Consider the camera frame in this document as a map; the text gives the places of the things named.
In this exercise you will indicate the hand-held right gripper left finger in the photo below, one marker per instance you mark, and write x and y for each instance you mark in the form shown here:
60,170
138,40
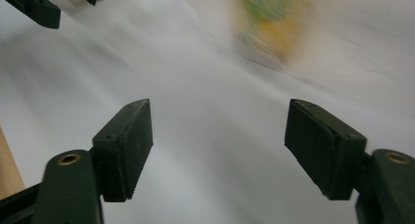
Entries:
122,152

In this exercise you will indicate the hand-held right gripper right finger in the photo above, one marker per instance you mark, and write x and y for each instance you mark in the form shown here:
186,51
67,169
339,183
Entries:
323,152

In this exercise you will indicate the yellow juice carton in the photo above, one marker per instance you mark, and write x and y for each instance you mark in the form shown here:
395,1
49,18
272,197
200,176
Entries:
272,25

